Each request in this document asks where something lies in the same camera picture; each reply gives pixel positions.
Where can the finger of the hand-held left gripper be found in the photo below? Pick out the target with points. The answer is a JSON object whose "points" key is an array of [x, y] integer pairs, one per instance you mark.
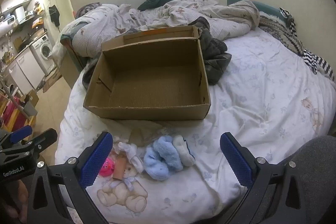
{"points": [[43, 140], [22, 134]]}

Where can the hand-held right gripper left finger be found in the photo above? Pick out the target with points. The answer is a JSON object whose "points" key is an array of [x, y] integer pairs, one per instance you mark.
{"points": [[94, 158]]}

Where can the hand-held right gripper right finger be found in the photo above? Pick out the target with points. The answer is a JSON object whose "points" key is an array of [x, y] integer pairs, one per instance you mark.
{"points": [[236, 161]]}

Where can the pink soft toy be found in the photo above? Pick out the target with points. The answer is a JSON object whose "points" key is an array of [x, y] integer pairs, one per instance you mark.
{"points": [[107, 167]]}

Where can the beige silicone pad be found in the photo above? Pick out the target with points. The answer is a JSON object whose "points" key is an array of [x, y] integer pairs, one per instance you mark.
{"points": [[120, 166]]}

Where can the beige scrunchie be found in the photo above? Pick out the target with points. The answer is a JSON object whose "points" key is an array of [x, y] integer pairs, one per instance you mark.
{"points": [[127, 149]]}

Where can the white fuzzy sock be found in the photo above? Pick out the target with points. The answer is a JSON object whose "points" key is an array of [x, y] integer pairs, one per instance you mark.
{"points": [[185, 151]]}

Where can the clear plastic bag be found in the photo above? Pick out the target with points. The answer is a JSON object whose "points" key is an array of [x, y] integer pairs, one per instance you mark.
{"points": [[147, 136]]}

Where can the light blue fuzzy sock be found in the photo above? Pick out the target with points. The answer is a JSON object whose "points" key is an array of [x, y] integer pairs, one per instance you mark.
{"points": [[156, 166]]}

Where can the blue fluffy plush toy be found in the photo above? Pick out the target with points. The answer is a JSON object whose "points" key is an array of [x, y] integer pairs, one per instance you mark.
{"points": [[169, 153]]}

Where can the brown cardboard box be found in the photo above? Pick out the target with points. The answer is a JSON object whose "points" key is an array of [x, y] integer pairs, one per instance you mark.
{"points": [[155, 82]]}

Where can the person's left hand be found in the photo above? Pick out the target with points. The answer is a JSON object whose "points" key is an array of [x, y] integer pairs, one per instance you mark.
{"points": [[19, 197]]}

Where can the colourful drying rack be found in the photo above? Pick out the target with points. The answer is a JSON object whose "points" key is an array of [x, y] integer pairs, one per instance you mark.
{"points": [[10, 113]]}

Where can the small cardboard floor box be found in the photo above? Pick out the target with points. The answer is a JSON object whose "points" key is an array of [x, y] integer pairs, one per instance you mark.
{"points": [[30, 98]]}

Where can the white printed bed sheet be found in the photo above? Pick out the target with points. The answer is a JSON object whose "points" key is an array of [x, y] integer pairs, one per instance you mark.
{"points": [[262, 108]]}

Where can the white floor cabinets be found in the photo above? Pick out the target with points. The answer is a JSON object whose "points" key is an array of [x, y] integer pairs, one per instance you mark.
{"points": [[23, 70]]}

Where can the beige wooden bedside cabinet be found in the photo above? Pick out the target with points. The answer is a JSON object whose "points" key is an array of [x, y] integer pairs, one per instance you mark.
{"points": [[67, 69]]}

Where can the white washing machine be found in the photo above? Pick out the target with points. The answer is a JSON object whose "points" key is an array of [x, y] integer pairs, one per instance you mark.
{"points": [[44, 52]]}

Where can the person's right leg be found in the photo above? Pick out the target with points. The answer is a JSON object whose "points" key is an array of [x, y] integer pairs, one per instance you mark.
{"points": [[323, 174]]}

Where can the white plastic bag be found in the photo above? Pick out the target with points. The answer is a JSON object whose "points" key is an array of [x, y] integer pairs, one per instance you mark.
{"points": [[56, 50]]}

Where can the dark camouflage garment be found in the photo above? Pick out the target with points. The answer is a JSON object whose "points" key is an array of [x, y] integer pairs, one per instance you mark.
{"points": [[215, 56]]}

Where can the black hanging garment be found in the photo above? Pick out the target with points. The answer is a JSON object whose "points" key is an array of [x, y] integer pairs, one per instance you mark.
{"points": [[54, 15]]}

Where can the black white striped cloth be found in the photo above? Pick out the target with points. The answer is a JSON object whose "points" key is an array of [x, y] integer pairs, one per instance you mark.
{"points": [[286, 16], [319, 62]]}

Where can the white checkered floral quilt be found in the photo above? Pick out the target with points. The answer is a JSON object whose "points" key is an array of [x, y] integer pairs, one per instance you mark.
{"points": [[105, 19]]}

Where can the grey patterned pillow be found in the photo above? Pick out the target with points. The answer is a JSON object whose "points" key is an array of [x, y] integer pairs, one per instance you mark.
{"points": [[88, 10]]}

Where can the patterned knit blanket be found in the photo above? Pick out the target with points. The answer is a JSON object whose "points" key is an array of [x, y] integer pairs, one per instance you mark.
{"points": [[281, 29]]}

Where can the cardboard box lid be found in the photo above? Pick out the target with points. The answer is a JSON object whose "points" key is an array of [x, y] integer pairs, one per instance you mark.
{"points": [[157, 32]]}

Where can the white wall cabinets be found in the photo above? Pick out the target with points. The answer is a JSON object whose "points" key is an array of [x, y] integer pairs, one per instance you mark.
{"points": [[15, 2]]}

